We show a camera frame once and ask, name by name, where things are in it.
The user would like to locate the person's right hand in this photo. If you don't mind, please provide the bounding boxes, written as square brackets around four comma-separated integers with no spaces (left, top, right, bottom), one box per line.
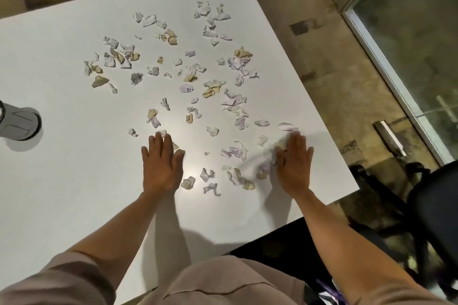
[274,132,315,198]

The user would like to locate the person's left hand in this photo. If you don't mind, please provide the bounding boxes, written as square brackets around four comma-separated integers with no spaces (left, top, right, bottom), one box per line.
[141,132,186,195]

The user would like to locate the person's left forearm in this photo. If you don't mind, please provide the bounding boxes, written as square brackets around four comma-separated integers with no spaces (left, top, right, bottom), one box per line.
[67,190,166,289]

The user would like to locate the person's right forearm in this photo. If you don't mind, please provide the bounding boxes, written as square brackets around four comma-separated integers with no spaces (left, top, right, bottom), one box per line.
[293,188,416,302]

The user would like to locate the scattered torn paper scraps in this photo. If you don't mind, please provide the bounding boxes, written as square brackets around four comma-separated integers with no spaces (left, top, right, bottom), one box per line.
[83,1,299,197]

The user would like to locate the black office chair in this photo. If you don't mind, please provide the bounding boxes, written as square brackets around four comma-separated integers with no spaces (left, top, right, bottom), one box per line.
[348,160,458,300]

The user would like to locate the grey cylindrical bottle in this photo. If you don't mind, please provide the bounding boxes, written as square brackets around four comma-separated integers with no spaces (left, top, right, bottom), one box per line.
[0,100,42,142]

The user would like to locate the beige shirt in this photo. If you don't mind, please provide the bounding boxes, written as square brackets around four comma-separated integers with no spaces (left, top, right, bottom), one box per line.
[0,251,449,305]

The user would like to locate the purple and white lanyard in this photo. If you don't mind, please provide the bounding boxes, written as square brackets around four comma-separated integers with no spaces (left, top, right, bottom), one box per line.
[315,279,348,305]

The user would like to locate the glass door with metal frame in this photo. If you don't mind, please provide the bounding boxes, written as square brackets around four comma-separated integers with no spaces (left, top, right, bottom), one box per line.
[307,0,458,167]

